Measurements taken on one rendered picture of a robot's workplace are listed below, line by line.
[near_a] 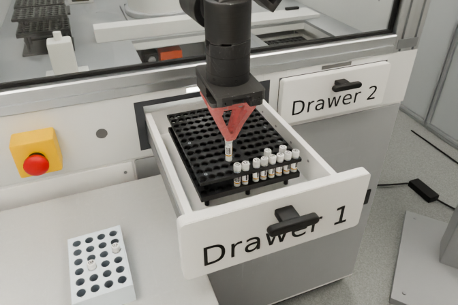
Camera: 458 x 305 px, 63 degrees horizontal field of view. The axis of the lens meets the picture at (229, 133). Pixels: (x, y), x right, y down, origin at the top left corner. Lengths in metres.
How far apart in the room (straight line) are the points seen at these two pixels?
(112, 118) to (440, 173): 1.88
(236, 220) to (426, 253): 1.35
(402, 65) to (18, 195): 0.91
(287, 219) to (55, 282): 0.38
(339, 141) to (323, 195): 0.49
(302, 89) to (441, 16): 1.78
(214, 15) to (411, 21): 0.64
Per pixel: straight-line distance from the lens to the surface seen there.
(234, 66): 0.47
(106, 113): 0.76
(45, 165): 0.72
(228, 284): 1.24
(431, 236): 1.86
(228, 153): 0.57
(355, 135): 1.06
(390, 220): 1.92
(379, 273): 1.70
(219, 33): 0.46
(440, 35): 2.57
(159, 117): 0.79
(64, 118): 0.76
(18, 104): 0.75
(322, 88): 0.89
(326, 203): 0.58
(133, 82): 0.73
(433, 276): 1.72
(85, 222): 0.76
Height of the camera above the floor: 1.28
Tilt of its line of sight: 33 degrees down
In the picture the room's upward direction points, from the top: straight up
